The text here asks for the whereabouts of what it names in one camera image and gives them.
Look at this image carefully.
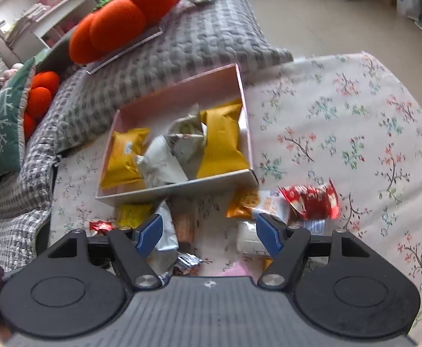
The large orange pumpkin cushion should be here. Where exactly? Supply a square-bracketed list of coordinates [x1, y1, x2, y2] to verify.
[68, 0, 189, 64]

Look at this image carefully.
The long white snack packet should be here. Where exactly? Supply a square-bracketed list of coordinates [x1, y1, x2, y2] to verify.
[147, 199, 180, 277]

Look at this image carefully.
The green cushion white pattern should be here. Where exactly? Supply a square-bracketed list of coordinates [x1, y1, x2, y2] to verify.
[0, 56, 38, 179]

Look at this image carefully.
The silver candy wrapper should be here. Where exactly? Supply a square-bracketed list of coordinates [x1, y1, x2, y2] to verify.
[173, 253, 201, 275]

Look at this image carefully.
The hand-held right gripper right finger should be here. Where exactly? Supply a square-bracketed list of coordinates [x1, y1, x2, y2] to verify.
[256, 213, 376, 290]

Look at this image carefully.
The grey checked quilt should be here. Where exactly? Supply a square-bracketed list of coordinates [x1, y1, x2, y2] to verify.
[0, 0, 295, 272]

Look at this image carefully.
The thin flat board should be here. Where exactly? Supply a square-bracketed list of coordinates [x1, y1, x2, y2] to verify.
[86, 25, 163, 75]

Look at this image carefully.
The orange white biscuit packet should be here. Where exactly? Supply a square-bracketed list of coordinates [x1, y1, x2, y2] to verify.
[226, 190, 292, 225]

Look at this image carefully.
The yellow snack packet white print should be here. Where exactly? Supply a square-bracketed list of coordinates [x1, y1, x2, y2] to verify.
[100, 128, 151, 190]

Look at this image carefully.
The silver pink cardboard box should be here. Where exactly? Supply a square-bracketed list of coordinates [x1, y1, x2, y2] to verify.
[95, 63, 259, 206]

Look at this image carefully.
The plain yellow snack packet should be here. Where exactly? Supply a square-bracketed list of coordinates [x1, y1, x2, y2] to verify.
[196, 98, 251, 179]

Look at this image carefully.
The brown wafer packet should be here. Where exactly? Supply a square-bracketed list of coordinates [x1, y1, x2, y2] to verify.
[173, 213, 197, 244]

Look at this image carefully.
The small red candy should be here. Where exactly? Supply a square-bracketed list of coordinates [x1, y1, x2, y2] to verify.
[89, 220, 115, 235]

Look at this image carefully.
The small white snack packet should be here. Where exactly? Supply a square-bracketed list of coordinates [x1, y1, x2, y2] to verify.
[237, 220, 275, 259]

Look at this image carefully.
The red white snack packet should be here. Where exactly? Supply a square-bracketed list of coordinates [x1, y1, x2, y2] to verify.
[278, 180, 341, 221]

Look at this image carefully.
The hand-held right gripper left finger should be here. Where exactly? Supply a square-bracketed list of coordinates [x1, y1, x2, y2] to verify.
[47, 214, 163, 290]

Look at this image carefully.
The silver snack packet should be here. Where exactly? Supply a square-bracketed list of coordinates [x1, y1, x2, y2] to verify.
[164, 133, 206, 174]
[171, 103, 209, 137]

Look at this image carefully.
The small yellow snack packet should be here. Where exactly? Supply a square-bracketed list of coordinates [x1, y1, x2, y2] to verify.
[118, 202, 154, 229]

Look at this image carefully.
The white bookshelf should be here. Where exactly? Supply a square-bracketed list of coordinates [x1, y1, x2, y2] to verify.
[0, 0, 93, 66]

